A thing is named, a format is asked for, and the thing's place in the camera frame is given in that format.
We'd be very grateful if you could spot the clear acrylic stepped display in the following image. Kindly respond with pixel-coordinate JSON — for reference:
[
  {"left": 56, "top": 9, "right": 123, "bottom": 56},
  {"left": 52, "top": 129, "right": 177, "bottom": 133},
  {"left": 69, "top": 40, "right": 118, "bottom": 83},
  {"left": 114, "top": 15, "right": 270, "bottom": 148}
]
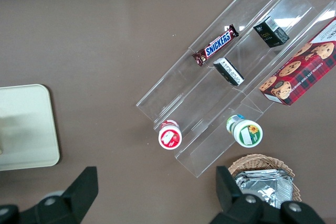
[{"left": 135, "top": 0, "right": 336, "bottom": 178}]

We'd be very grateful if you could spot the Snickers chocolate bar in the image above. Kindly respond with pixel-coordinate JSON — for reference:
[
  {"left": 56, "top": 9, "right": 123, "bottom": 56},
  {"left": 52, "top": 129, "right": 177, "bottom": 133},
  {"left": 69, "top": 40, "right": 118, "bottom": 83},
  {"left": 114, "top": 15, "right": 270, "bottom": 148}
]
[{"left": 192, "top": 24, "right": 239, "bottom": 67}]

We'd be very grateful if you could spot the red strawberry yoghurt cup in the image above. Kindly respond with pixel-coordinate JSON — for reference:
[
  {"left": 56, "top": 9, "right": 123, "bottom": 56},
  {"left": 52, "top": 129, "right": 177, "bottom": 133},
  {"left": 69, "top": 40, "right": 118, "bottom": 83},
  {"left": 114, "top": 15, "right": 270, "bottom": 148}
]
[{"left": 157, "top": 120, "right": 183, "bottom": 150}]

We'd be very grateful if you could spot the red tartan cookie box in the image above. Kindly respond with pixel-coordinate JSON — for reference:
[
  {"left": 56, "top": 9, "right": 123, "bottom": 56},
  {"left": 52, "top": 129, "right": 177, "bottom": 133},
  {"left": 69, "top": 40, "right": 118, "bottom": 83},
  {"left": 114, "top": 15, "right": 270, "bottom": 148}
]
[{"left": 258, "top": 16, "right": 336, "bottom": 106}]

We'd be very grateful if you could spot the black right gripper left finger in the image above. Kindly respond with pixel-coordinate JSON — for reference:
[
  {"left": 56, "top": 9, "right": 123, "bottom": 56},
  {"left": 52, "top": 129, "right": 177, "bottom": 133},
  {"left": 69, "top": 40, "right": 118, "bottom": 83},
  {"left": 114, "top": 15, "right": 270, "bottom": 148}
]
[{"left": 0, "top": 166, "right": 99, "bottom": 224}]

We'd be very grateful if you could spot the cream plastic tray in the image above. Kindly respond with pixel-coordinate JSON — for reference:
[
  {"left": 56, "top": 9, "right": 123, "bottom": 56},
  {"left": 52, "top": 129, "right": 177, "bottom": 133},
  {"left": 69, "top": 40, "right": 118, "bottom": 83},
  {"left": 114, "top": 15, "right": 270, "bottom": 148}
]
[{"left": 0, "top": 84, "right": 61, "bottom": 172}]

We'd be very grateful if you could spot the black box with white label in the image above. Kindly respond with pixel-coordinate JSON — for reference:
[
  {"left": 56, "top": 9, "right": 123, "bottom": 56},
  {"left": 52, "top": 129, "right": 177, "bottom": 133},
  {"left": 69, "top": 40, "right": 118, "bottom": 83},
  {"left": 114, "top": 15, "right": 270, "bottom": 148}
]
[{"left": 213, "top": 57, "right": 245, "bottom": 87}]

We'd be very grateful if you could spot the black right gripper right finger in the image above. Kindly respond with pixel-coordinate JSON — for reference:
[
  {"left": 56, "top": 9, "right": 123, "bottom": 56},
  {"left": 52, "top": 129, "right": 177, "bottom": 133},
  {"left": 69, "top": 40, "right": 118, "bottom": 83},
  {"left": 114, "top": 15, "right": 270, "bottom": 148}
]
[{"left": 208, "top": 166, "right": 326, "bottom": 224}]

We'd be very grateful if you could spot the small tan wicker basket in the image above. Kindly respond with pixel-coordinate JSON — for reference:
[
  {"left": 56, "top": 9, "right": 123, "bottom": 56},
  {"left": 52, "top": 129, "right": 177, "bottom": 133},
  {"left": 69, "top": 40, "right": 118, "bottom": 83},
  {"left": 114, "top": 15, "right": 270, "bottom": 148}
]
[{"left": 227, "top": 154, "right": 303, "bottom": 203}]

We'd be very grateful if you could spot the green sunflower yoghurt cup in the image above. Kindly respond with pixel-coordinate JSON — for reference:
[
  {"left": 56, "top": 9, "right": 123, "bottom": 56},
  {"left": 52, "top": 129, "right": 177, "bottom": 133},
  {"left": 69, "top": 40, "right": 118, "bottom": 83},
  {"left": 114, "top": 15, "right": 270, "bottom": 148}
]
[{"left": 226, "top": 114, "right": 264, "bottom": 148}]

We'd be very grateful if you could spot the black box with gold print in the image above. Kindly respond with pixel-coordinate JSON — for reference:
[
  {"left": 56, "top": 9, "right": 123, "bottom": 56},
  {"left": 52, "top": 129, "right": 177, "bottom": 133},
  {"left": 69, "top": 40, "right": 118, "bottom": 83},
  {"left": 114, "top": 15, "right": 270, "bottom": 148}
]
[{"left": 253, "top": 16, "right": 290, "bottom": 48}]

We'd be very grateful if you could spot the silver foil packet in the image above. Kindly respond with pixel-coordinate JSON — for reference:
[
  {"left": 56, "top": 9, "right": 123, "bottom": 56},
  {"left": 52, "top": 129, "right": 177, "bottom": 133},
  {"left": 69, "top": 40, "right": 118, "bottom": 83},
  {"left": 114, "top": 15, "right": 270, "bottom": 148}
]
[{"left": 233, "top": 168, "right": 294, "bottom": 209}]

